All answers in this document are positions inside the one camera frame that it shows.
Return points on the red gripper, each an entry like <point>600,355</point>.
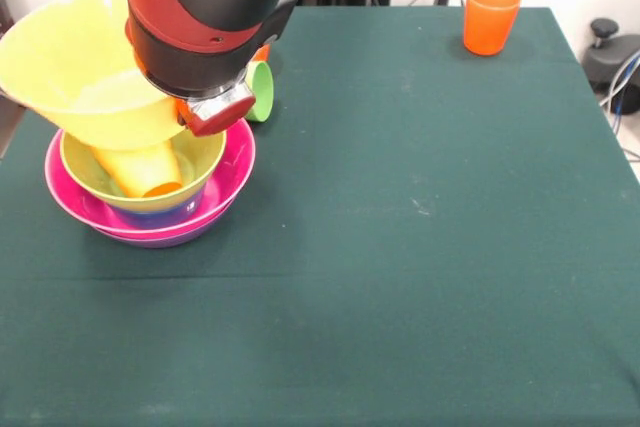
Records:
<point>220,119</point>

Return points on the green bowl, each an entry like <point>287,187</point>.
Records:
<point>205,157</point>

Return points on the large pink bowl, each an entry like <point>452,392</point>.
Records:
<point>237,157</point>

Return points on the green cup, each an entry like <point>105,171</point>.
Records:
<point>262,92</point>

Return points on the orange bowl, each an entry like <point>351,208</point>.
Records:
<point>263,53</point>

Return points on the yellow-orange cup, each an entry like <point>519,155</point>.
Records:
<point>140,172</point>

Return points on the blue bowl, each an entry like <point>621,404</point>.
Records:
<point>155,217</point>

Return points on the large yellow bowl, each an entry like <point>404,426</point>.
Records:
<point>60,67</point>

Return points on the purple bowl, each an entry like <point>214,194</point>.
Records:
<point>165,243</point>

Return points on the dark green tablecloth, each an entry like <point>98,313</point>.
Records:
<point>400,272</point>

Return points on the dark grey equipment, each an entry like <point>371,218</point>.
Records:
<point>5,12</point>

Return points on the orange cup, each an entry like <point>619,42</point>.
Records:
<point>490,22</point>

